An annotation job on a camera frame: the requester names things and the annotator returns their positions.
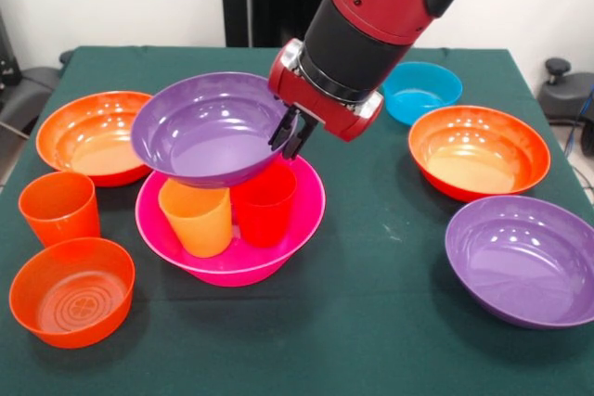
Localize small orange bowl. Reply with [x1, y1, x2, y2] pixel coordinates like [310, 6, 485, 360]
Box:
[8, 236, 136, 350]

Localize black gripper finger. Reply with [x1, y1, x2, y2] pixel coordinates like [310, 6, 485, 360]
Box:
[267, 108, 301, 152]
[281, 116, 321, 161]

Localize yellow cup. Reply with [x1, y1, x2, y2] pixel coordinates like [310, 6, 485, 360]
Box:
[157, 178, 233, 259]

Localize large orange bowl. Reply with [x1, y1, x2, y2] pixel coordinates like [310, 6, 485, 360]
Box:
[35, 90, 154, 188]
[407, 106, 552, 203]

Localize purple bowl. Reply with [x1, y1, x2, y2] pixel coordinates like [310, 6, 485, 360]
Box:
[130, 71, 299, 191]
[444, 195, 594, 330]

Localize black side stand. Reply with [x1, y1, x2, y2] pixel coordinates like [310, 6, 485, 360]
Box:
[0, 10, 52, 137]

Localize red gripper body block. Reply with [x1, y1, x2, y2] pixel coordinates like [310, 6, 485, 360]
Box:
[267, 38, 385, 143]

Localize dark green tablecloth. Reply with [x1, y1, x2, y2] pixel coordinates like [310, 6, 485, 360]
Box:
[0, 45, 594, 396]

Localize large pink bowl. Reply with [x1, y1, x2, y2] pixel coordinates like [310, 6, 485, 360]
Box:
[135, 154, 327, 288]

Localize blue bowl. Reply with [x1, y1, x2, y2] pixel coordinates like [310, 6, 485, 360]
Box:
[381, 60, 464, 127]

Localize black pedestal leg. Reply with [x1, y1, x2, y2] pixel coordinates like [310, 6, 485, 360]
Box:
[18, 49, 75, 108]
[537, 57, 594, 121]

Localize orange cup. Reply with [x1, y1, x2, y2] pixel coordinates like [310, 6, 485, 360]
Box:
[18, 171, 102, 249]

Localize red cup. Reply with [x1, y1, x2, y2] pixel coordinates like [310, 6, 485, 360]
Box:
[230, 162, 298, 249]

